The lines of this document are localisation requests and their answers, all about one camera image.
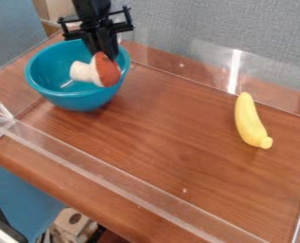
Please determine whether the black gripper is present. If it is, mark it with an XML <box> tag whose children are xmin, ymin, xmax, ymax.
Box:
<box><xmin>58</xmin><ymin>0</ymin><xmax>134</xmax><ymax>60</ymax></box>

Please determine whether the brown white toy mushroom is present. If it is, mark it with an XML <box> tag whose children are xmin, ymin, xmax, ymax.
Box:
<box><xmin>69</xmin><ymin>51</ymin><xmax>121</xmax><ymax>87</ymax></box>

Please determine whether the blue plastic bowl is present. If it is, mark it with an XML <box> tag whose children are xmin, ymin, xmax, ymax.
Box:
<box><xmin>25</xmin><ymin>40</ymin><xmax>132</xmax><ymax>112</ymax></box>

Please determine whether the yellow toy banana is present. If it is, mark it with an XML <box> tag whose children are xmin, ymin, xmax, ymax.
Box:
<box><xmin>236</xmin><ymin>92</ymin><xmax>273</xmax><ymax>149</ymax></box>

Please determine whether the blue cabinet panel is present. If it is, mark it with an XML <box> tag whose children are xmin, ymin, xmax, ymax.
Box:
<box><xmin>0</xmin><ymin>166</ymin><xmax>65</xmax><ymax>243</ymax></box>

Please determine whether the wooden block with hole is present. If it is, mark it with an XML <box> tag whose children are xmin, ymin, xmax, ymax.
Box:
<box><xmin>50</xmin><ymin>208</ymin><xmax>98</xmax><ymax>243</ymax></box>

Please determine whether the clear acrylic barrier wall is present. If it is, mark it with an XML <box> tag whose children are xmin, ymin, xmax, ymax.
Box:
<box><xmin>0</xmin><ymin>40</ymin><xmax>300</xmax><ymax>243</ymax></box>

